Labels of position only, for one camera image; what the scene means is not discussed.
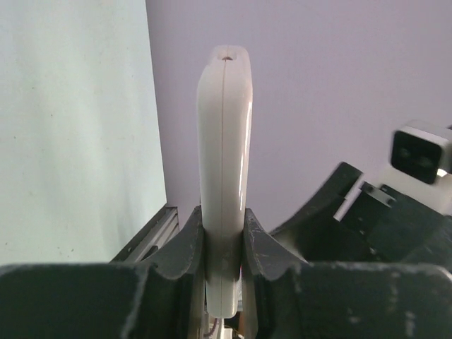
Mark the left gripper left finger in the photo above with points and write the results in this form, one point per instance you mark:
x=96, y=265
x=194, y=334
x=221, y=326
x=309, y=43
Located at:
x=170, y=298

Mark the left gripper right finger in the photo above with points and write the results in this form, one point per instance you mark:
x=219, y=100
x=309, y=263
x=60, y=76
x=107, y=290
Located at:
x=270, y=302

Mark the white remote control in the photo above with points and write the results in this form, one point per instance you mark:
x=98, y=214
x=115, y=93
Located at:
x=224, y=113

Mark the right aluminium frame post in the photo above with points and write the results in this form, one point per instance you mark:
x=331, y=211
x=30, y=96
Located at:
x=153, y=236

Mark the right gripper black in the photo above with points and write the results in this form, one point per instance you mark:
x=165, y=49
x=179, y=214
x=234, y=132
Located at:
x=382, y=224

